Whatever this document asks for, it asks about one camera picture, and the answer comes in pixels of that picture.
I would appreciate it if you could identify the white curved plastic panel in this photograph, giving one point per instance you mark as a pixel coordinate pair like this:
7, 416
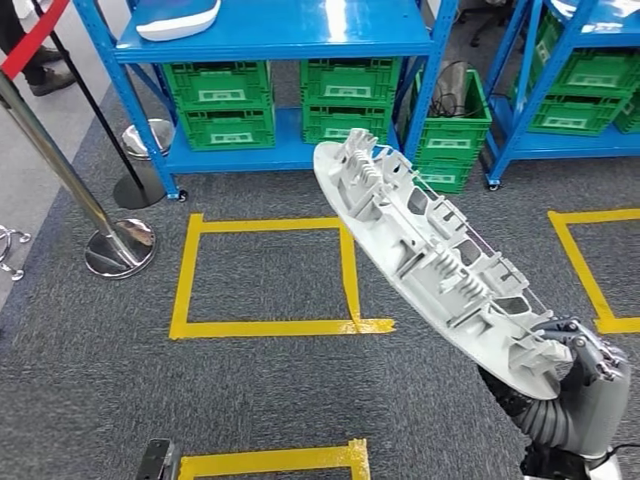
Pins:
175, 32

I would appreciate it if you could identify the red barrier belt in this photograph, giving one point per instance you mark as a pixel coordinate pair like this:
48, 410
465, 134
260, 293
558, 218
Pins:
30, 43

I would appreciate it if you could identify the chrome stanchion base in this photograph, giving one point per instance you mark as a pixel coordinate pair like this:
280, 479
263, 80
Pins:
145, 139

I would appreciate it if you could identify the person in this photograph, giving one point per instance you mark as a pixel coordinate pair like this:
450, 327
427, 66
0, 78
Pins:
50, 83

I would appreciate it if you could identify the chrome stool base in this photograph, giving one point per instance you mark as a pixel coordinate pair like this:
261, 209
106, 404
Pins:
17, 273

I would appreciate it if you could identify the grey cylinder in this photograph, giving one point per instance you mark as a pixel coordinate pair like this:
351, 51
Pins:
457, 86

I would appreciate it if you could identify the grey plastic wheel hubcap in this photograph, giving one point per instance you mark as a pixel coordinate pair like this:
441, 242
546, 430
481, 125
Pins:
425, 278

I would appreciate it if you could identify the blue steel shelf rack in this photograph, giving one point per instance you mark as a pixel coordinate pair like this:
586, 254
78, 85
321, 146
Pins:
550, 142
280, 30

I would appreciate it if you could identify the black stanchion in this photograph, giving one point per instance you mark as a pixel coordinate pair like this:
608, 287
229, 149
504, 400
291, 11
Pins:
140, 192

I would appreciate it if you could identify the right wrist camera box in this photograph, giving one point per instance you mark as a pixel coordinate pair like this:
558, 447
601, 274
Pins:
550, 467

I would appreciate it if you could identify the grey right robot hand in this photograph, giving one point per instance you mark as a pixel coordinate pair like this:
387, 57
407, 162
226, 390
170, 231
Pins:
600, 404

